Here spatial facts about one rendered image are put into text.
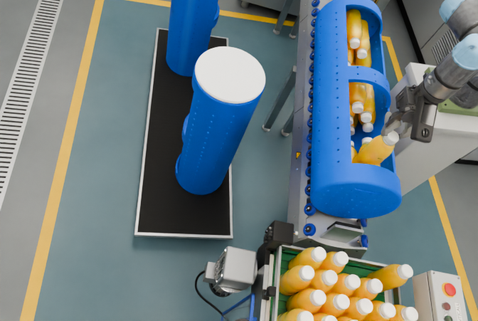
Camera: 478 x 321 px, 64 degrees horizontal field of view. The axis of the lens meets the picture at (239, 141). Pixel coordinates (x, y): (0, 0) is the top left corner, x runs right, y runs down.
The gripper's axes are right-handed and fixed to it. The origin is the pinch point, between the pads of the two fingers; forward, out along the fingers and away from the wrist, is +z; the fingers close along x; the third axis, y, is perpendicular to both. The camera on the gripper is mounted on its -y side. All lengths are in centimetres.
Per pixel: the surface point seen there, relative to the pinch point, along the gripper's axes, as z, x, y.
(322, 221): 40.1, 3.8, -12.8
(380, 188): 10.9, -2.0, -11.0
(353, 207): 27.2, -1.6, -11.1
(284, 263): 43, 16, -29
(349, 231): 29.2, -0.9, -19.0
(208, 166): 81, 45, 21
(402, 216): 133, -92, 42
